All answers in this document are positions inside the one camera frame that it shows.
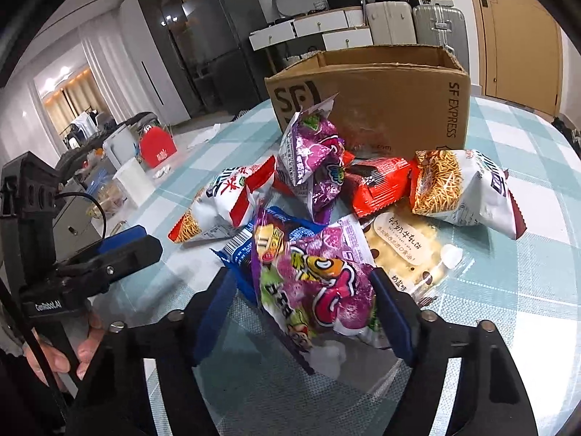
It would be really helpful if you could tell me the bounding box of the purple candy bag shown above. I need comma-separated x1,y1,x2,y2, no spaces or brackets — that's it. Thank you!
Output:
277,93,348,225
252,211,379,375

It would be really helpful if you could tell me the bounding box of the black cable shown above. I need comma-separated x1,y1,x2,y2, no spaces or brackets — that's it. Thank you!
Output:
54,191,110,239

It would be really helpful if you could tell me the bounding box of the white red noodle snack bag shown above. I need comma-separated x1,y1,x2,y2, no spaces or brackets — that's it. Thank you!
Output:
409,148,527,241
168,154,277,243

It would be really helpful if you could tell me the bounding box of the blue snack packet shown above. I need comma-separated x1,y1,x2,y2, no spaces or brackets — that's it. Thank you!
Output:
211,206,328,306

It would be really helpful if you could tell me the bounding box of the clear cracker packet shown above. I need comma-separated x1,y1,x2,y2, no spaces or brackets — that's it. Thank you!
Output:
361,211,464,310

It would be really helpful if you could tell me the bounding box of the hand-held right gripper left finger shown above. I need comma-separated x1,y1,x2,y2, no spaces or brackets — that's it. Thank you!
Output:
68,266,239,436

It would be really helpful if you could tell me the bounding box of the beige suitcase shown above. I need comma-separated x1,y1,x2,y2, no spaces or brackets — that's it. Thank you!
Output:
364,1,417,47

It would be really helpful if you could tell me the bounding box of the red black snack packet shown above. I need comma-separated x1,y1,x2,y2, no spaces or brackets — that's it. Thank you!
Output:
342,157,414,219

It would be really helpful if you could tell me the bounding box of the person's left hand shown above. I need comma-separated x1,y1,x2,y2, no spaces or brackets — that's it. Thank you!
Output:
25,311,107,384

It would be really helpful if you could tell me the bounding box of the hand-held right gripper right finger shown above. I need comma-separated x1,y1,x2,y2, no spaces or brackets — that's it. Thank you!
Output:
367,268,541,436

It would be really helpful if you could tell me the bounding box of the person's left forearm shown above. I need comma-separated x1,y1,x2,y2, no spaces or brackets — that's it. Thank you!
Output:
0,345,69,436

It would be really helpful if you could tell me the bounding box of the white drawer dresser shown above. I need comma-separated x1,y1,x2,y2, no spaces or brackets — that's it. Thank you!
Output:
249,6,374,73

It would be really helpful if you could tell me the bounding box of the white curtain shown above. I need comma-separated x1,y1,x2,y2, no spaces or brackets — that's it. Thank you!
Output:
81,23,137,121

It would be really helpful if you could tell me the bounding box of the white plastic container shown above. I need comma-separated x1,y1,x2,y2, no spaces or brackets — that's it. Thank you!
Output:
113,157,151,203

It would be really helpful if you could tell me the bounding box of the wooden door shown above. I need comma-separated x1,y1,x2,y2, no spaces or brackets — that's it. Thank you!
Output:
462,0,564,119

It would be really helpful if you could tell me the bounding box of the grey refrigerator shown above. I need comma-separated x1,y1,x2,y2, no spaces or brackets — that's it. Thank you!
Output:
182,0,268,114

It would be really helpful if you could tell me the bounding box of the dark glass cabinet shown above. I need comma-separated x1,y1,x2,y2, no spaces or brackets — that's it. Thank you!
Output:
135,0,200,119

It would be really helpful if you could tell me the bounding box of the teal checked tablecloth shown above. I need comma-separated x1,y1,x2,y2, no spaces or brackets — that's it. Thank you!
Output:
86,95,581,436

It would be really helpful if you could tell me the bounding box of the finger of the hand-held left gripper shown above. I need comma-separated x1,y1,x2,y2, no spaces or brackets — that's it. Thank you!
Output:
68,225,150,266
54,235,164,297

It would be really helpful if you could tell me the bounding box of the cardboard box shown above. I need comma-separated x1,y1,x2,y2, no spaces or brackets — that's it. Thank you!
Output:
264,44,473,161

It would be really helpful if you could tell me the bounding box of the red gift bag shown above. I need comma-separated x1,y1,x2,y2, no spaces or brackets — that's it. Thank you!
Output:
139,126,179,170

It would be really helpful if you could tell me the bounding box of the silver suitcase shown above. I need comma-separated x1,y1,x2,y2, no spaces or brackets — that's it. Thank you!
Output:
412,5,470,62

